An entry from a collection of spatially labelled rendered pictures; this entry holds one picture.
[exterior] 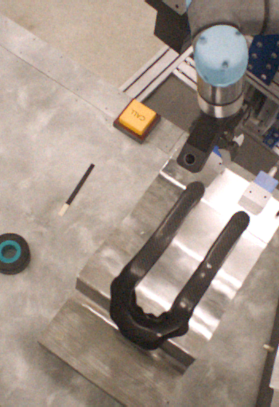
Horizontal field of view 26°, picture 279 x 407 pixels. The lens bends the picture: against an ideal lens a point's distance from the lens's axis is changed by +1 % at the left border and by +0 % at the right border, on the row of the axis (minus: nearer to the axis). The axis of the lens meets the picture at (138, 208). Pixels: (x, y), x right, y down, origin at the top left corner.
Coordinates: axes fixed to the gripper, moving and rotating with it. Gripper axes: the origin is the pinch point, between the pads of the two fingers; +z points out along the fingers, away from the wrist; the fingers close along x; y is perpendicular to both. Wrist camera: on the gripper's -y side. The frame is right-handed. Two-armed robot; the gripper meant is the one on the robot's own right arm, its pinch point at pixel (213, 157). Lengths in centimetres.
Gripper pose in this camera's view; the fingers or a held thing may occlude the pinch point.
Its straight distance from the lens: 118.6
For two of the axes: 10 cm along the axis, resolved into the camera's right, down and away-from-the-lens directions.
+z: 1.2, 3.2, 9.4
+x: -8.2, -5.0, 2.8
